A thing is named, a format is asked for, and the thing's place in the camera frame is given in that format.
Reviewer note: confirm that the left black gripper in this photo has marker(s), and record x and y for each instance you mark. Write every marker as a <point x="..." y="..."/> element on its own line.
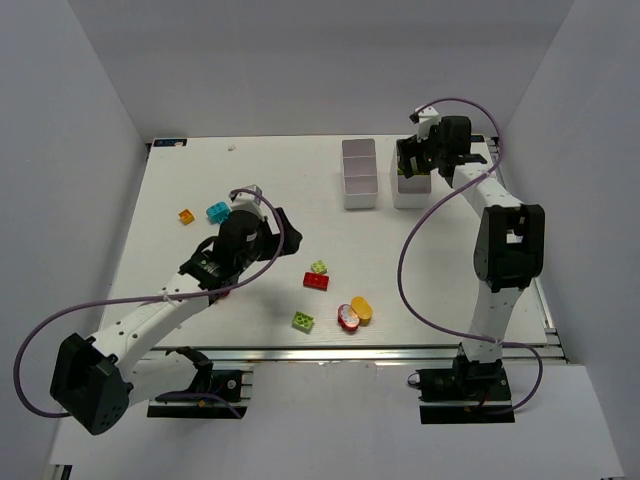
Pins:
<point x="273" y="239"/>

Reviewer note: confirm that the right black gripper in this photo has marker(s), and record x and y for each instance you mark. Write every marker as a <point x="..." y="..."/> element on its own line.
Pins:
<point x="413" y="156"/>

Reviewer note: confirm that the red 2x3 lego brick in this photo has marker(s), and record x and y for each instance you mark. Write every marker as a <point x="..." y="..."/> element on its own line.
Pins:
<point x="316" y="281"/>

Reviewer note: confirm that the yellow oval lego piece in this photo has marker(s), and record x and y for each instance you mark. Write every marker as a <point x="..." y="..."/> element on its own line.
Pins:
<point x="362" y="309"/>

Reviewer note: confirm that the red flower lego piece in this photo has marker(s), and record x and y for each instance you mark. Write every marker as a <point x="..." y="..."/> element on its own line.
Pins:
<point x="347" y="318"/>

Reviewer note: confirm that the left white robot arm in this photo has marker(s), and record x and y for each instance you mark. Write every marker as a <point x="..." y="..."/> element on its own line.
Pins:
<point x="96" y="379"/>

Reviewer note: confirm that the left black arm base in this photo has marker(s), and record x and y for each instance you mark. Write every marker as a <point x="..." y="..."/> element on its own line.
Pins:
<point x="212" y="394"/>

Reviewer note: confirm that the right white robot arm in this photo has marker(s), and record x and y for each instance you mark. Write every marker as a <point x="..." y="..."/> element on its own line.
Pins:
<point x="508" y="252"/>

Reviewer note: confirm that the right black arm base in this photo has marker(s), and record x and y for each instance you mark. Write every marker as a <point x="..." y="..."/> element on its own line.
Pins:
<point x="466" y="393"/>

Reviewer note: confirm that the pale green 2x2 lego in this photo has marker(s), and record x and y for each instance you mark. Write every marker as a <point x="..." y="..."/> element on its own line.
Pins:
<point x="319" y="267"/>

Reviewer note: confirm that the right white sorting container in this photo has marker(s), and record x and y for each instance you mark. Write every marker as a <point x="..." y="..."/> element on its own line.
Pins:
<point x="411" y="193"/>

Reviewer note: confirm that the white sorting container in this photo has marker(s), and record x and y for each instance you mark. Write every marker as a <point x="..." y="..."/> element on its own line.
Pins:
<point x="359" y="175"/>
<point x="411" y="193"/>

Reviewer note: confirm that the left white sorting container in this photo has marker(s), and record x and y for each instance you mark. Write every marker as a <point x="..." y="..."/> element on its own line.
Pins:
<point x="359" y="175"/>

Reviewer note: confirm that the cyan arched lego brick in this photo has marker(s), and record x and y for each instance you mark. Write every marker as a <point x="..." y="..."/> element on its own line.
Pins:
<point x="218" y="213"/>

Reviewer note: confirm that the lime 2x2 lego brick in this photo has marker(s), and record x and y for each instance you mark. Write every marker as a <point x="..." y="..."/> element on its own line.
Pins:
<point x="302" y="322"/>

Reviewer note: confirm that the orange small lego brick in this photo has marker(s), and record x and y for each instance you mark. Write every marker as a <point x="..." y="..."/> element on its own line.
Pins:
<point x="186" y="217"/>

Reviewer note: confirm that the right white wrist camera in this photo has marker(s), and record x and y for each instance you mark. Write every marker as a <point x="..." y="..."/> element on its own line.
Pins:
<point x="425" y="118"/>

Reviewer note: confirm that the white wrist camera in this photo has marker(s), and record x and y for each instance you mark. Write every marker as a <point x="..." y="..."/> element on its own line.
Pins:
<point x="425" y="118"/>
<point x="247" y="202"/>

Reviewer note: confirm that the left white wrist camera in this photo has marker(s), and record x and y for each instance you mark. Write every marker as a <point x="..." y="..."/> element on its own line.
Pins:
<point x="247" y="202"/>

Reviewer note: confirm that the aluminium table rail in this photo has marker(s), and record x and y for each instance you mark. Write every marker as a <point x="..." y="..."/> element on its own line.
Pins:
<point x="549" y="353"/>

